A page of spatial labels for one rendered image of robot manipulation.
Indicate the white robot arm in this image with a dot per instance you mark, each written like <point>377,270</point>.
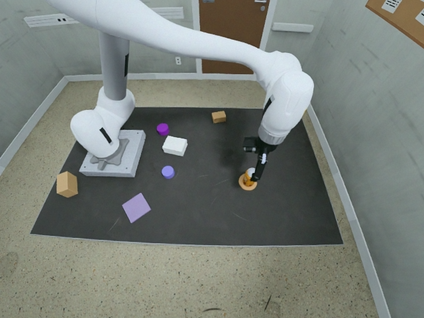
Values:
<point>119,21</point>

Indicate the tan cardboard box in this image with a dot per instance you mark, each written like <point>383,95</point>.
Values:
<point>67,184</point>

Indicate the orange striped drink can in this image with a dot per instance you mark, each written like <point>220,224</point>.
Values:
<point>246,180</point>

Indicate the tan rectangular box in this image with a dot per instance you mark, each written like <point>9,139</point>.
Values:
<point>218,117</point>

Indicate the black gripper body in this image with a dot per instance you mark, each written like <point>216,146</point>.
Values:
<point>266,148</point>

